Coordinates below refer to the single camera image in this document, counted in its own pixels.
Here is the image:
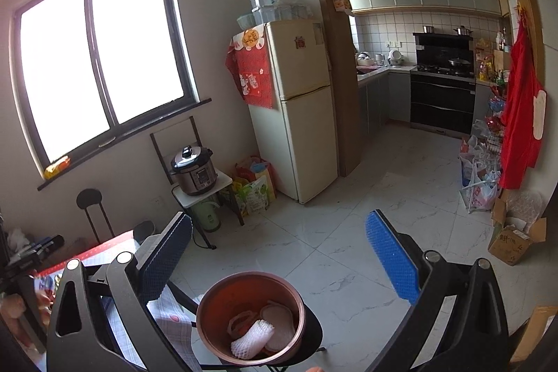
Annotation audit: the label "white foam fruit net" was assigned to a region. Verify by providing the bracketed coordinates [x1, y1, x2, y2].
[231, 319, 275, 360]

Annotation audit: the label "brown plastic trash bucket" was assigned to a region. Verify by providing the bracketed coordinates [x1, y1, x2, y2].
[196, 271, 308, 369]

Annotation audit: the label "black kitchen stove unit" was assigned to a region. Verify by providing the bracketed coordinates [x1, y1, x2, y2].
[409, 32, 476, 137]

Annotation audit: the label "blue plaid tablecloth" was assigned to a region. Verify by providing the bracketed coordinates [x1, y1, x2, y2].
[35, 264, 202, 371]

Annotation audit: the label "green thermos kettle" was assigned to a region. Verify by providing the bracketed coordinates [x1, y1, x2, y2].
[192, 199, 221, 232]

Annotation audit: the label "black round stool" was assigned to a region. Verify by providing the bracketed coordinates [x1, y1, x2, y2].
[75, 188, 116, 246]

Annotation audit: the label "electric pressure cooker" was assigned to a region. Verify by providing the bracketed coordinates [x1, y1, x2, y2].
[170, 145, 218, 196]

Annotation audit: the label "small white side table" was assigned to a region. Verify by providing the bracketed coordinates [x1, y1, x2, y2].
[149, 116, 244, 250]

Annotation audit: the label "yellow orange item on sill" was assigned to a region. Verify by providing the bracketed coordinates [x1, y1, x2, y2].
[44, 156, 71, 180]

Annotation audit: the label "black folding stool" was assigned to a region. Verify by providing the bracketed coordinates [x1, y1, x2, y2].
[167, 279, 327, 372]

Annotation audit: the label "open cardboard box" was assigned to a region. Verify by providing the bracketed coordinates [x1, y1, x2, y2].
[488, 190, 548, 265]

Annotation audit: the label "plastic bags on floor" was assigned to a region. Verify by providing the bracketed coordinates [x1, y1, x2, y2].
[458, 120, 502, 213]

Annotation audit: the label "green shopping bag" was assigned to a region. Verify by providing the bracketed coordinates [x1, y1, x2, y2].
[219, 155, 276, 219]

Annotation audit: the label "cream two-door refrigerator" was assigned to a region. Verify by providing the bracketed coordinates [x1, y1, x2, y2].
[249, 20, 338, 204]

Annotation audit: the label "red hanging garment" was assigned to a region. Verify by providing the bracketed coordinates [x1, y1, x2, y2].
[499, 18, 546, 191]

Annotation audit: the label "dark framed window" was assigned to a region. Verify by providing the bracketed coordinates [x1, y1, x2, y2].
[9, 0, 204, 186]

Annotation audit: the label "red cloth fridge cover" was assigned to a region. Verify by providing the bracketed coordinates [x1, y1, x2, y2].
[225, 24, 273, 108]

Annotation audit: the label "white containers on fridge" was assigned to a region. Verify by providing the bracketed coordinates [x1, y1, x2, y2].
[236, 0, 312, 30]

